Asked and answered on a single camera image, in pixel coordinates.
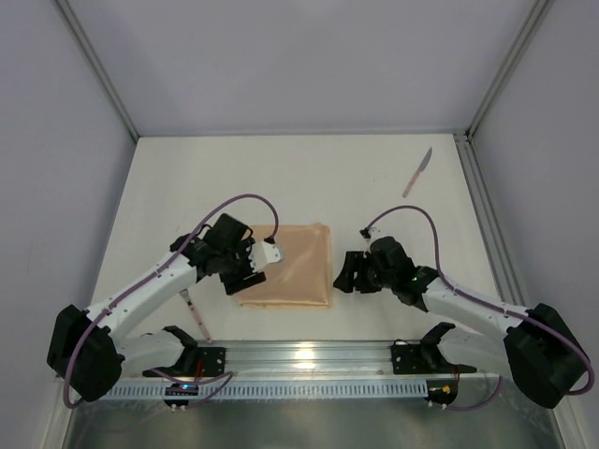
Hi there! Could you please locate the peach cloth napkin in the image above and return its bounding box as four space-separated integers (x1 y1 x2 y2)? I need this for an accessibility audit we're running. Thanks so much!
235 224 332 310

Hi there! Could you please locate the pink-handled table knife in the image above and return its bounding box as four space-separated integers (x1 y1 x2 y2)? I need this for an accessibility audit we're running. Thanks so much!
402 147 432 198

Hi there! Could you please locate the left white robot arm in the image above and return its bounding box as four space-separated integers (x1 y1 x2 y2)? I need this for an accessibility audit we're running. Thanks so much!
47 214 284 402

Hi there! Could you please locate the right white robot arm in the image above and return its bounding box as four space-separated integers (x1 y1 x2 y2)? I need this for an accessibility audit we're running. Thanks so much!
333 237 593 409

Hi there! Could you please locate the right controller board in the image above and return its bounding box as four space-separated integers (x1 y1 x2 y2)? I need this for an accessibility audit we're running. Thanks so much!
425 384 459 409

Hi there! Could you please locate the controller board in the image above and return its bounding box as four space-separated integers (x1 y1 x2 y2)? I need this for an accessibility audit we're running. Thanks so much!
425 384 459 409
163 383 198 413

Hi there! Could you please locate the left controller board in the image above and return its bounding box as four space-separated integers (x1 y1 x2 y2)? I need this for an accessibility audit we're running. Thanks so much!
163 383 198 413

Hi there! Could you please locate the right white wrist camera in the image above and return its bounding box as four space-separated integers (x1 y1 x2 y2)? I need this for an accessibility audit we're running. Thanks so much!
359 226 386 242

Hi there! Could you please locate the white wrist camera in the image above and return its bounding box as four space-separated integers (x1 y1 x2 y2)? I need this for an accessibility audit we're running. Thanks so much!
248 240 285 272
359 226 386 242

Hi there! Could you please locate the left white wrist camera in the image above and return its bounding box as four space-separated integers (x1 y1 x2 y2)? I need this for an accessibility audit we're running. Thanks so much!
248 240 285 272

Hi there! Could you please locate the pink-handled fork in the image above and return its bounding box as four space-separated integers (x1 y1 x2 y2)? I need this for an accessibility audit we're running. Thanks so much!
179 289 213 344

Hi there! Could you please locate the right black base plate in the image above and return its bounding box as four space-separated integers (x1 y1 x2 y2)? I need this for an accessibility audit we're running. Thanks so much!
390 342 477 375

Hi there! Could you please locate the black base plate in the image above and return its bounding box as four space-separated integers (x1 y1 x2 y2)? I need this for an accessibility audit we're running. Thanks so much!
390 342 477 375
142 346 226 378

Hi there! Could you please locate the aluminium mounting rail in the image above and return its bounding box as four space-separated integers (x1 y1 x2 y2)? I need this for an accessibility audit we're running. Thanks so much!
200 329 511 379

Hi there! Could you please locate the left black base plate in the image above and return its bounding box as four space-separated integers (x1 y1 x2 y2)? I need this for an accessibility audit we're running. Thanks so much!
142 346 226 378

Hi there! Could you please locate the slotted grey cable duct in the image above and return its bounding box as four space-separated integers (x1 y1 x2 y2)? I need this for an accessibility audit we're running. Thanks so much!
103 379 428 400

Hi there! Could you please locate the right aluminium side rail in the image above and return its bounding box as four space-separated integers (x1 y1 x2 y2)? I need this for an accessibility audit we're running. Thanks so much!
454 131 537 307

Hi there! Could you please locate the left aluminium frame post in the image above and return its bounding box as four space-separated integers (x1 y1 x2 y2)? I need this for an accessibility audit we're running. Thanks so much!
51 0 140 143

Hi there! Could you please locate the aluminium frame post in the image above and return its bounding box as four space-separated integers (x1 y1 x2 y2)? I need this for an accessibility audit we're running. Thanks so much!
465 0 554 139
51 0 140 143

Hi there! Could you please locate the right aluminium frame post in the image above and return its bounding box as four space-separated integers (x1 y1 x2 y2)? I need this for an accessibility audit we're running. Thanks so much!
465 0 554 139

